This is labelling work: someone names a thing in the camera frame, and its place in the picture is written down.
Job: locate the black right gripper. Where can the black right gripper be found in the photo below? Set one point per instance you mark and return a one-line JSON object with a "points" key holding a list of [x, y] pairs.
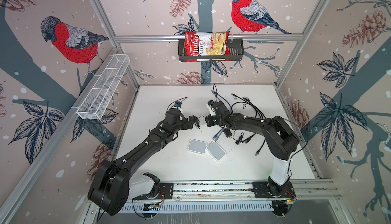
{"points": [[207, 119]]}

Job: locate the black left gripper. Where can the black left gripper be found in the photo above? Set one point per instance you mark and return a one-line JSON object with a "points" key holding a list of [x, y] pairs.
{"points": [[186, 126]]}

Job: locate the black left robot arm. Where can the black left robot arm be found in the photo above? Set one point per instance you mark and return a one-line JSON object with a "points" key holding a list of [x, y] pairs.
{"points": [[112, 185]]}

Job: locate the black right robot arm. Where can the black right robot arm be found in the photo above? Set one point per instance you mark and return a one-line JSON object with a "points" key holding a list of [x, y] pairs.
{"points": [[281, 140]]}

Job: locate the black power adapter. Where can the black power adapter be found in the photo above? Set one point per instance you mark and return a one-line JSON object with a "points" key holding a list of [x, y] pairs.
{"points": [[227, 133]]}

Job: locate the red cassava chips bag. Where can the red cassava chips bag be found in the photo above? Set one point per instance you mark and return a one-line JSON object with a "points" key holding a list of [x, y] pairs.
{"points": [[197, 44]]}

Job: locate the black cable gold green plug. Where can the black cable gold green plug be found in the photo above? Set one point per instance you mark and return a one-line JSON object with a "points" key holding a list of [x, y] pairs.
{"points": [[261, 115]]}

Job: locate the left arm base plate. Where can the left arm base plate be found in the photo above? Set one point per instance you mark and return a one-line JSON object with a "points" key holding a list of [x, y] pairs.
{"points": [[161, 191]]}

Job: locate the black wire wall basket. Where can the black wire wall basket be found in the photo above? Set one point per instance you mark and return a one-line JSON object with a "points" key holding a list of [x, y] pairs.
{"points": [[234, 46]]}

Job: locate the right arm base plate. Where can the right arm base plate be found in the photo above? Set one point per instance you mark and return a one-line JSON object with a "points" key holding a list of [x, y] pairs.
{"points": [[273, 189]]}

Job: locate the white mesh wall shelf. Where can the white mesh wall shelf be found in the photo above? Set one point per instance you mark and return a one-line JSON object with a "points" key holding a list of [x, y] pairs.
{"points": [[100, 95]]}

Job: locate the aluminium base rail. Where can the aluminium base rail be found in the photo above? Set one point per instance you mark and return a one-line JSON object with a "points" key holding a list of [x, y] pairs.
{"points": [[243, 190]]}

